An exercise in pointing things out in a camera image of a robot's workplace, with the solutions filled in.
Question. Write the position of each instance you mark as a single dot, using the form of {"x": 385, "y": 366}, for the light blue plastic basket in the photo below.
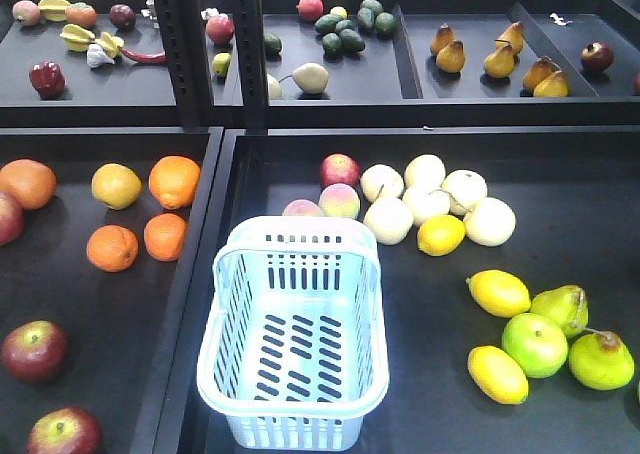
{"x": 294, "y": 353}

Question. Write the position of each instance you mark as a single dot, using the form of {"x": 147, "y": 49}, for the pink yellow peach right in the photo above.
{"x": 340, "y": 200}

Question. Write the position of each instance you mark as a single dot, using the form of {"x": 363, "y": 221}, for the pink yellow peach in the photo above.
{"x": 340, "y": 200}
{"x": 302, "y": 207}

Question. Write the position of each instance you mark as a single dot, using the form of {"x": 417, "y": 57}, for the pink yellow peach left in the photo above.
{"x": 302, "y": 207}

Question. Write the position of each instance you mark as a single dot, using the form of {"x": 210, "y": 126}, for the red apple among pears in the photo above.
{"x": 339, "y": 168}

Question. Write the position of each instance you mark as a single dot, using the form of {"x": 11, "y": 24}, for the white pear back left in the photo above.
{"x": 381, "y": 181}

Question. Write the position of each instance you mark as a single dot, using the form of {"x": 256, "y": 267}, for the white pear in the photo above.
{"x": 425, "y": 203}
{"x": 426, "y": 169}
{"x": 381, "y": 181}
{"x": 490, "y": 223}
{"x": 465, "y": 188}
{"x": 390, "y": 220}

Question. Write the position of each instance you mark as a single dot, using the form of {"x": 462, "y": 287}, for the white pear front left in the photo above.
{"x": 390, "y": 220}

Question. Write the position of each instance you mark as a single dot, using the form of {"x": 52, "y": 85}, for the white pear centre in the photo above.
{"x": 425, "y": 203}

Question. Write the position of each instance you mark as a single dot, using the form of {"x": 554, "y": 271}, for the white pear back middle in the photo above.
{"x": 426, "y": 169}

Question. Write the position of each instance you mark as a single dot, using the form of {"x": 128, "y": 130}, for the yellow lemon by pears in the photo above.
{"x": 440, "y": 235}

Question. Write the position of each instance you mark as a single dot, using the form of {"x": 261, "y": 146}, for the pale pear upper tray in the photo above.
{"x": 311, "y": 78}

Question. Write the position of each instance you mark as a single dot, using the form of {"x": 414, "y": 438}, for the white pear back right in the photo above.
{"x": 465, "y": 188}

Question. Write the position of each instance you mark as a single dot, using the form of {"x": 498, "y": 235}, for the orange front right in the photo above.
{"x": 173, "y": 181}

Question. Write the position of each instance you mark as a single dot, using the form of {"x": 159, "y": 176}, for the small orange right pair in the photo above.
{"x": 164, "y": 236}

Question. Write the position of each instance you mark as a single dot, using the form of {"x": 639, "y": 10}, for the white pear front right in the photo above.
{"x": 490, "y": 223}

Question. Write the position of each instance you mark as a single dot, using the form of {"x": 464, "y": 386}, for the pile of green avocados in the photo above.
{"x": 330, "y": 37}

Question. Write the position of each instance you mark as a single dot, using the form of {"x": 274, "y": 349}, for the small yellow-green lime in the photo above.
{"x": 221, "y": 64}

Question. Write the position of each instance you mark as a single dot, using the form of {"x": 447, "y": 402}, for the yellow lemon upper right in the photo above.
{"x": 499, "y": 293}

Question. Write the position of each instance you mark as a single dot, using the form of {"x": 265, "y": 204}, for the brown pear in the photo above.
{"x": 500, "y": 63}
{"x": 513, "y": 36}
{"x": 451, "y": 59}
{"x": 554, "y": 85}
{"x": 444, "y": 36}
{"x": 539, "y": 71}

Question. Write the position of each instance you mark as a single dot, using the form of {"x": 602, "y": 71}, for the yellow citrus fruit right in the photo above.
{"x": 116, "y": 186}

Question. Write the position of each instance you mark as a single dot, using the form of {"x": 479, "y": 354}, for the small yellow lemon back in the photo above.
{"x": 339, "y": 11}

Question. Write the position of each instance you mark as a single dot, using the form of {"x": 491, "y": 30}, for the red peach upper tray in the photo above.
{"x": 310, "y": 10}

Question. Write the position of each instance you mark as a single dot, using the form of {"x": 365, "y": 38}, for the small orange middle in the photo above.
{"x": 112, "y": 248}

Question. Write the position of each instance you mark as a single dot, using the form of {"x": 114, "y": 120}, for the red pomegranate middle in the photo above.
{"x": 220, "y": 29}

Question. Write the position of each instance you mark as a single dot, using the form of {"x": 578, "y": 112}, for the brown pear far left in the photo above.
{"x": 444, "y": 36}

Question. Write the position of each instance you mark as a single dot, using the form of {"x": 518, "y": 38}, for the red chili pepper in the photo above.
{"x": 147, "y": 59}

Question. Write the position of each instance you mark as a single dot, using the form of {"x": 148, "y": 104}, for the yellow lemon lower right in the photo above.
{"x": 498, "y": 375}

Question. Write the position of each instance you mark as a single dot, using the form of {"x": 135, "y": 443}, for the green apple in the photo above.
{"x": 536, "y": 343}

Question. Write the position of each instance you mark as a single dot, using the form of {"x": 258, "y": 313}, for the green pear upper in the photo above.
{"x": 566, "y": 305}

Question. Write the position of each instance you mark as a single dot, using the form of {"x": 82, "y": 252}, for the brown pear right back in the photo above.
{"x": 539, "y": 71}

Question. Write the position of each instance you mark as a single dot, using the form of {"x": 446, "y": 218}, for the brown pear right front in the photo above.
{"x": 554, "y": 85}

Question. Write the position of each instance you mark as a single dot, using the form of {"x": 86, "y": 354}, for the yellow starfruit front right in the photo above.
{"x": 111, "y": 44}

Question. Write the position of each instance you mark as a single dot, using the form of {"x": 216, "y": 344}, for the white garlic bulb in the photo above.
{"x": 97, "y": 57}

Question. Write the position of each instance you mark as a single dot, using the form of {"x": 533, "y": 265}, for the dark purple fruit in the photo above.
{"x": 122, "y": 16}

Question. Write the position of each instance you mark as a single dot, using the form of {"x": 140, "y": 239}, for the orange behind apple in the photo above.
{"x": 31, "y": 182}

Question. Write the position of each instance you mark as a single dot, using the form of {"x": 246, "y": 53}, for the yellow starfruit front left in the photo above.
{"x": 77, "y": 38}

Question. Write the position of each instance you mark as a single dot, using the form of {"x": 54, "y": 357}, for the black steel shelf post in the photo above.
{"x": 185, "y": 49}

